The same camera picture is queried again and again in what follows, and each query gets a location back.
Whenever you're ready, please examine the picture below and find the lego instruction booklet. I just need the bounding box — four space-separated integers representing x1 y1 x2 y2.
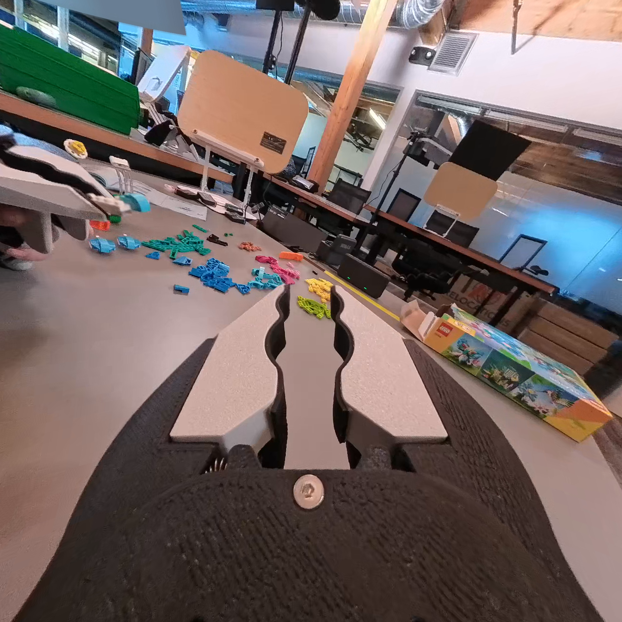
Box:
80 162 146 195

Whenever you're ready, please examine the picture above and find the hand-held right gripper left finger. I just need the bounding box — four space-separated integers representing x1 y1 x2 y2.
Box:
169 284 292 469

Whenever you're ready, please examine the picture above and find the grey overhead panel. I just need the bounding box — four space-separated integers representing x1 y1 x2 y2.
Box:
39 0 187 36

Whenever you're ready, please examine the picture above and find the white and blue lego assembly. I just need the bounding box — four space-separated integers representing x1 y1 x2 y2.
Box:
87 192 151 223

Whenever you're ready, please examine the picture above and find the silver air duct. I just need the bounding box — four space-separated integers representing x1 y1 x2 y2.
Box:
340 0 442 31

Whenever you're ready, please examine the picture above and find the black camera tripod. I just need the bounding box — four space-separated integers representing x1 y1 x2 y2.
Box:
379 130 438 253

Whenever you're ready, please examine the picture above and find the black power station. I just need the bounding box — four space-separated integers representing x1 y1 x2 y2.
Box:
338 253 391 298
316 235 358 266

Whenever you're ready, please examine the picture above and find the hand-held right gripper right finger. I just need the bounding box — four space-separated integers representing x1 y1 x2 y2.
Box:
330 286 449 471

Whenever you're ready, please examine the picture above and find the stack of green panels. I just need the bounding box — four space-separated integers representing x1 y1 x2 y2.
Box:
0 24 142 136

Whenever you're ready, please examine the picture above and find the pile of turquoise lego pieces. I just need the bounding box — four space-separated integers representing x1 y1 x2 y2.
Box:
247 267 283 292

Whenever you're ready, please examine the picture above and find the white paper sheet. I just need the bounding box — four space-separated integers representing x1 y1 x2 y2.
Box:
141 186 208 222

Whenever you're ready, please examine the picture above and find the long brown desk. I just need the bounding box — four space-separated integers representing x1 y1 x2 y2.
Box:
272 175 559 312

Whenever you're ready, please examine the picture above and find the wooden post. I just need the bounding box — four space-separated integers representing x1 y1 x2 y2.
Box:
307 0 399 193

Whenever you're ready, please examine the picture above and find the black equipment case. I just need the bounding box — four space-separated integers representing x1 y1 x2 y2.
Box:
260 204 329 252

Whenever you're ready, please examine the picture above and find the large wooden board on stand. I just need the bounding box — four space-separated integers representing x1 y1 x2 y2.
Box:
176 50 310 215

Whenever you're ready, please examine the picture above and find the wooden edged desk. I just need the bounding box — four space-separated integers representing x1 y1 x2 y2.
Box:
0 92 235 184

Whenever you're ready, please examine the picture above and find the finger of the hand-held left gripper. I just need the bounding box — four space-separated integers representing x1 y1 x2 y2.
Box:
0 141 113 207
0 163 115 254

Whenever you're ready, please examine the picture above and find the black flag panel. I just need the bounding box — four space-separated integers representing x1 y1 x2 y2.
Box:
447 120 532 181

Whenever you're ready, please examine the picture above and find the pile of pink lego pieces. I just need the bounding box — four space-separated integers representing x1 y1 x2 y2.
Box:
255 254 301 285

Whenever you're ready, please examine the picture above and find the black light stand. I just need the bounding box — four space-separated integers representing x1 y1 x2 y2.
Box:
255 0 312 86

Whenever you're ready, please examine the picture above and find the black office chair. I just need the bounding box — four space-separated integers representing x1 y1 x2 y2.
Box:
327 179 372 215
391 238 461 303

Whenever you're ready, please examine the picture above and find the small wooden board on stand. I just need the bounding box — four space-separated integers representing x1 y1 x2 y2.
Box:
422 162 499 235

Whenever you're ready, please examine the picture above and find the colourful lego set box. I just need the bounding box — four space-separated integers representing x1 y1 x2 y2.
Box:
399 299 614 443

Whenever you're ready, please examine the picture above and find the pile of blue lego pieces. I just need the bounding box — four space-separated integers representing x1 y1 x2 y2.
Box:
173 257 253 296

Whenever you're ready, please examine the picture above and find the white air vent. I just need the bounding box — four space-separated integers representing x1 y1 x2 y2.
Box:
428 31 480 76

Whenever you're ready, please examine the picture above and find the white lego stand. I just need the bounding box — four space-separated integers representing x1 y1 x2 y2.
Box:
109 155 135 195

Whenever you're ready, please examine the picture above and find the pile of green lego pieces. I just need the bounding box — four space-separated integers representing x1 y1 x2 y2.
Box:
142 225 212 258

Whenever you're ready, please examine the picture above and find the stack of cardboard boxes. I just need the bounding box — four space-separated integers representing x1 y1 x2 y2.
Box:
437 272 622 377

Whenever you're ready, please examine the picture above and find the person's left hand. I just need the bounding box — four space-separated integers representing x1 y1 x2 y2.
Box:
0 204 50 271

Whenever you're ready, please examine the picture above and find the pile of lime lego pieces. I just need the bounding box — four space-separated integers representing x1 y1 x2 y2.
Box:
296 296 333 320

